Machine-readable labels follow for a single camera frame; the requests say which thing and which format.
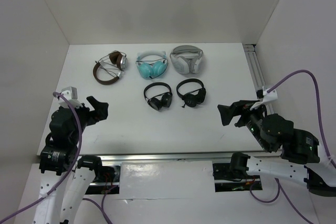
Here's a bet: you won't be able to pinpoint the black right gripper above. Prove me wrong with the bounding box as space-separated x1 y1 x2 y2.
215 98 270 151

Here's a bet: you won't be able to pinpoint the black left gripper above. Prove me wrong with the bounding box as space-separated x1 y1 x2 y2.
68 95 108 142

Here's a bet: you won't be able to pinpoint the brown silver headphones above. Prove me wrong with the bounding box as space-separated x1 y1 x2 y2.
92 50 128 86

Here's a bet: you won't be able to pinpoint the thin black headphone cable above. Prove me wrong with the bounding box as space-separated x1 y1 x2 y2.
94 53 124 78

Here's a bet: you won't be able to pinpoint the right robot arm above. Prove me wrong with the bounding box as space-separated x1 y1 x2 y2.
217 100 335 197

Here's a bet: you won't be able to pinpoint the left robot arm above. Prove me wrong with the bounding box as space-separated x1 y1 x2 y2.
33 93 109 223

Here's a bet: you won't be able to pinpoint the black headphones right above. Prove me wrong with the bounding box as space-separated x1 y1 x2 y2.
176 78 206 108

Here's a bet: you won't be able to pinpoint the black headphones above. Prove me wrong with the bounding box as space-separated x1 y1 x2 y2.
143 82 173 111
176 78 206 108

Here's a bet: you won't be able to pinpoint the black headphones left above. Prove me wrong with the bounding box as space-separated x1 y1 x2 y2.
143 82 173 111

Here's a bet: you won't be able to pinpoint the teal cat-ear headphones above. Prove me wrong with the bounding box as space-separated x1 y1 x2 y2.
135 50 168 79

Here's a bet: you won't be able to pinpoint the white grey gaming headset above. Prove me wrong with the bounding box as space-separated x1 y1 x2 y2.
170 45 204 74

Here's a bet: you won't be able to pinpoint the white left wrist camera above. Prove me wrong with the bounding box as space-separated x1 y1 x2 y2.
53 86 82 109

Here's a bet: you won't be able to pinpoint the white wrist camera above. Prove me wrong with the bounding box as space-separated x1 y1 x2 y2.
250 86 278 111
53 86 82 109

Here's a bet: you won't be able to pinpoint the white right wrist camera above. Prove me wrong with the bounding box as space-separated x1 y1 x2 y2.
250 86 278 111

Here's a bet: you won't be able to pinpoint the aluminium front rail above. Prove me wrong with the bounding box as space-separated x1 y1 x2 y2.
35 152 266 163

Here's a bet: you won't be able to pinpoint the aluminium side rail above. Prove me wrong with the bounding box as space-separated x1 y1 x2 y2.
243 44 274 114

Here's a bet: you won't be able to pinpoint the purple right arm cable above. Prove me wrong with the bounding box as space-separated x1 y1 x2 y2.
249 70 336 224

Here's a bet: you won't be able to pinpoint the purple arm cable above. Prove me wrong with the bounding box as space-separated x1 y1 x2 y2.
0 92 113 224
249 70 336 224

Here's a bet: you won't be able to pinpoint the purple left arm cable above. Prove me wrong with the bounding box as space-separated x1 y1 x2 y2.
0 92 113 224

